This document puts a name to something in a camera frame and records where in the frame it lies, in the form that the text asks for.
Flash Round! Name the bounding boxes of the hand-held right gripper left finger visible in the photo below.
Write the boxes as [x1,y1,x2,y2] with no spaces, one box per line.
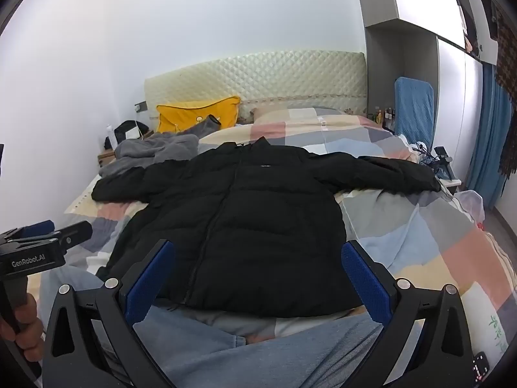
[40,239,178,388]

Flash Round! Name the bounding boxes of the blue towel on shelf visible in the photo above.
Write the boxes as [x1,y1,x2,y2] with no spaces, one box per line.
[394,77,436,150]

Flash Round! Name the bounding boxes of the yellow pillow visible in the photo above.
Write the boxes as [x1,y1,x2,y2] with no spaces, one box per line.
[156,96,242,134]

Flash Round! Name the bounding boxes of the black remote control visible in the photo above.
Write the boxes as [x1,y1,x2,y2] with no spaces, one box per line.
[470,351,492,383]

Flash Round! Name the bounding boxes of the grey hoodie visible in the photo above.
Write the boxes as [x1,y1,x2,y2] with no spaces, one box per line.
[99,115,222,178]

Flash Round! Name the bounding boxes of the brown patterned hanging garment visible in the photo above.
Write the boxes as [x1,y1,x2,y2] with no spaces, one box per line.
[493,6,517,189]

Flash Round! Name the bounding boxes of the black puffer jacket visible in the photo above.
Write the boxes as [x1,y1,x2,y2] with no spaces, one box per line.
[91,136,442,318]

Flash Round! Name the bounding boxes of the grey and white wardrobe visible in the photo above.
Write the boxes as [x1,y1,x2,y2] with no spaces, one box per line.
[351,0,501,195]

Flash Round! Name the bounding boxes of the cream quilted headboard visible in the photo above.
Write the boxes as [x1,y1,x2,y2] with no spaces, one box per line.
[144,51,367,124]

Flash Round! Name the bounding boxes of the black bag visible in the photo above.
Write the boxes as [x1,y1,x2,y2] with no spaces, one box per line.
[114,120,149,145]

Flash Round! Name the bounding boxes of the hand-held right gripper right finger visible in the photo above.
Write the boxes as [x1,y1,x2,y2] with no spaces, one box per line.
[340,240,474,388]

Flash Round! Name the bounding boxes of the pink pillow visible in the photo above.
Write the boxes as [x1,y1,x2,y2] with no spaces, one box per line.
[251,105,320,125]

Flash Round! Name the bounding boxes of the clear plastic bag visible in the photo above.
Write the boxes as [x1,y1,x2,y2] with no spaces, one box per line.
[456,190,485,229]

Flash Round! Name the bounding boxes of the pastel patchwork quilt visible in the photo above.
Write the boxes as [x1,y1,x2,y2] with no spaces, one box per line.
[38,107,517,372]

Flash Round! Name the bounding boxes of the wooden bedside table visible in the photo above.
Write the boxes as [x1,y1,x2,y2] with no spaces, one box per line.
[96,147,122,169]

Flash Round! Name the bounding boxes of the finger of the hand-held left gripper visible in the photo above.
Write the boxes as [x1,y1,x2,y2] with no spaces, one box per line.
[52,221,93,248]
[18,220,56,238]

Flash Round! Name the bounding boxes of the black device on side table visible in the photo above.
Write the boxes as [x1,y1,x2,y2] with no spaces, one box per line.
[420,141,458,179]

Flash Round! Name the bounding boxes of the person's blue jeans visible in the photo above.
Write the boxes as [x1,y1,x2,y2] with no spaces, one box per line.
[38,267,445,388]

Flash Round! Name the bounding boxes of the person's left hand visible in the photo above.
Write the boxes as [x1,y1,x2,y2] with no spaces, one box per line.
[0,294,44,363]

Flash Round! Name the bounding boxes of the blue curtain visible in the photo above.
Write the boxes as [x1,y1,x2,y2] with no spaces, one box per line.
[466,62,513,211]

